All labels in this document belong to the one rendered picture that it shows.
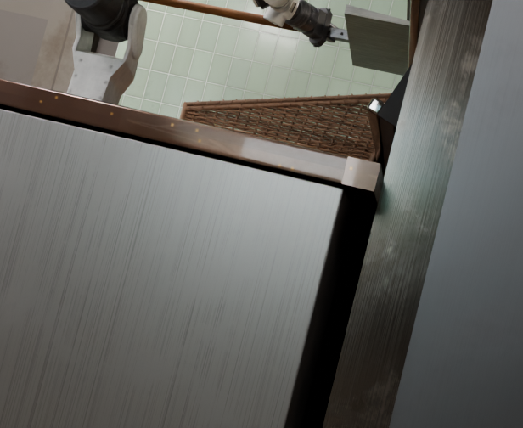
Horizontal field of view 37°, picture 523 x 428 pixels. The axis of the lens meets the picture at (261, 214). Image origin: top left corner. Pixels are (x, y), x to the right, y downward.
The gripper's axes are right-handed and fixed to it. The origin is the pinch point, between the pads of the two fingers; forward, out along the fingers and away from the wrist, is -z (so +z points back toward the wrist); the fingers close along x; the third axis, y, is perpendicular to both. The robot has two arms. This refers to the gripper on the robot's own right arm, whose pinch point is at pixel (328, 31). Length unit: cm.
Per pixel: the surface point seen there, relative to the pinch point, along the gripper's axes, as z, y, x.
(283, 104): 66, -55, -43
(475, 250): 99, -126, -68
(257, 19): 14.2, 19.2, -0.7
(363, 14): 14.6, -25.6, -1.1
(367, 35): 0.9, -16.9, -1.7
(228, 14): 19.9, 27.3, -0.9
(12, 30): -52, 335, 28
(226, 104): 72, -45, -45
